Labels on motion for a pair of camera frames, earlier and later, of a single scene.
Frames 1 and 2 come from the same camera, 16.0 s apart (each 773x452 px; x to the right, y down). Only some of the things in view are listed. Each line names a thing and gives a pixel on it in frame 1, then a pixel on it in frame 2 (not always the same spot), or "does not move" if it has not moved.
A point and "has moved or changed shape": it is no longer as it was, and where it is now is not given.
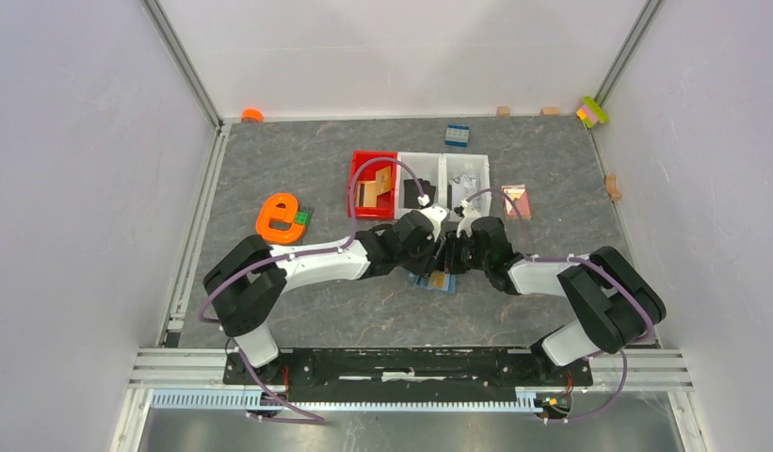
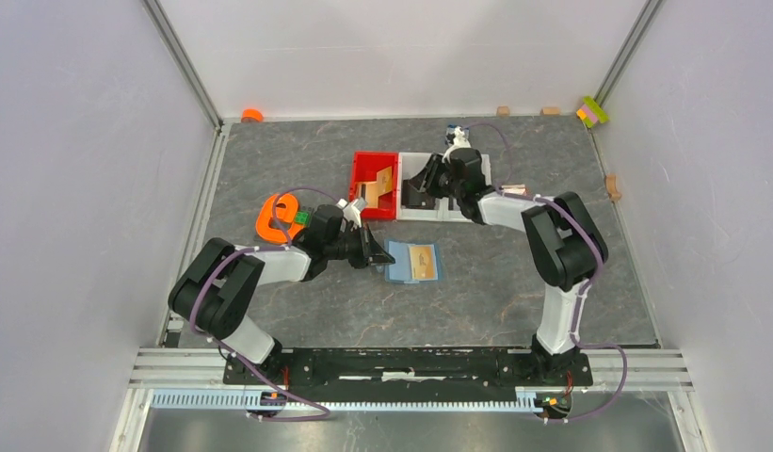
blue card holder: x=424 y=282 has moved or changed shape
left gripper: x=429 y=262 → x=377 y=254
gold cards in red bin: x=366 y=191 does not move
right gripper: x=451 y=244 → x=426 y=179
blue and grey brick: x=457 y=136 does not move
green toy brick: x=301 y=217 does not move
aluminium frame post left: x=181 y=55 does not move
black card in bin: x=411 y=193 does not move
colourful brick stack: x=590 y=112 does not move
